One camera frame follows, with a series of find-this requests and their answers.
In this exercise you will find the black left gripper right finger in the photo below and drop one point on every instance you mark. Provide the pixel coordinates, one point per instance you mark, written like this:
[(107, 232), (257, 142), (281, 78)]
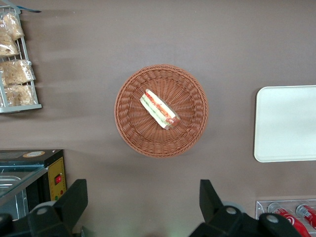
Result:
[(212, 205)]

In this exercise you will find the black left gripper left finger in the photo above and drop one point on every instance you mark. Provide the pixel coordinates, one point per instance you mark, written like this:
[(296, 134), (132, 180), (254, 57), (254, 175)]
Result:
[(71, 205)]

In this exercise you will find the beige plastic tray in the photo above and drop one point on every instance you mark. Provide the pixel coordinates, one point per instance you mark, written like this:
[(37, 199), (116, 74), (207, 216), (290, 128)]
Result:
[(286, 123)]

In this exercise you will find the tray of packaged snacks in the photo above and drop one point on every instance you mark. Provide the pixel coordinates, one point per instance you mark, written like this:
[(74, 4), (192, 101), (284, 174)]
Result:
[(24, 44)]

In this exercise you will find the black food warmer cabinet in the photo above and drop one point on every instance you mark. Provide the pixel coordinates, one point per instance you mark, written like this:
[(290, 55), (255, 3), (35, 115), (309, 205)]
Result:
[(37, 172)]

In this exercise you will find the clear acrylic bottle rack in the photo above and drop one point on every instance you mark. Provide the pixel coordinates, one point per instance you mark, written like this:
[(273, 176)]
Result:
[(261, 207)]

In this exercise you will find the red cola bottle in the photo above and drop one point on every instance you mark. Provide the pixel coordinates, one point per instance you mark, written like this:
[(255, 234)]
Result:
[(308, 214), (288, 219)]

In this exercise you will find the round brown wicker basket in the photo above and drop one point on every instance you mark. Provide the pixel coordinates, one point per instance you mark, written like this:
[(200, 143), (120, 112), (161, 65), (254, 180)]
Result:
[(187, 103)]

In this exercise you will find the wrapped triangle sandwich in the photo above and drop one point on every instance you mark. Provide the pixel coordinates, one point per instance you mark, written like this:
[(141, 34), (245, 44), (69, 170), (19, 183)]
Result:
[(159, 109)]

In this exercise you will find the clear snack bag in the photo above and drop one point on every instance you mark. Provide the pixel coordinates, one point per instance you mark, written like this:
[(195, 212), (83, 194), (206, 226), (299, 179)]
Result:
[(19, 95), (16, 72), (7, 48), (12, 26)]

